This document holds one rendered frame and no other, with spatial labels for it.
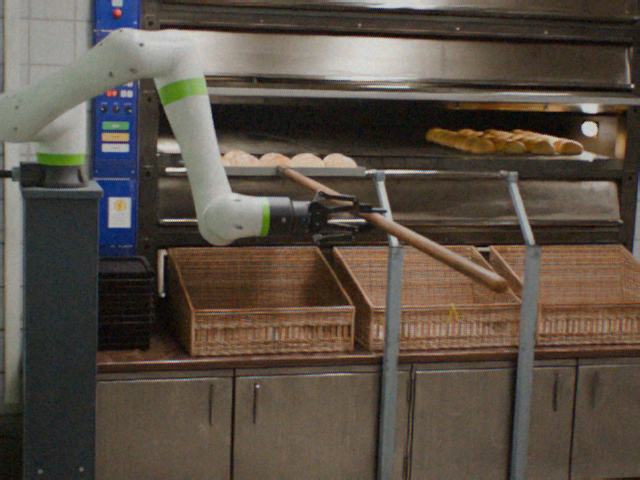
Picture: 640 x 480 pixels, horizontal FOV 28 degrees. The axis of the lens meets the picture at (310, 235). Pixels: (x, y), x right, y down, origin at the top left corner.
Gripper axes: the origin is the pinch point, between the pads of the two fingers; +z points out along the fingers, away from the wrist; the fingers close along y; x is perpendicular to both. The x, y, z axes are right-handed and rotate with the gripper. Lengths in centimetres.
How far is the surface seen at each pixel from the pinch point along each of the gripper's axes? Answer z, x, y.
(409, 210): 61, -154, 21
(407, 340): 47, -105, 58
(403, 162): 58, -155, 3
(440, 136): 94, -215, -2
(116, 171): -47, -151, 8
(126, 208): -43, -151, 21
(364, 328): 34, -112, 55
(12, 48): -82, -152, -32
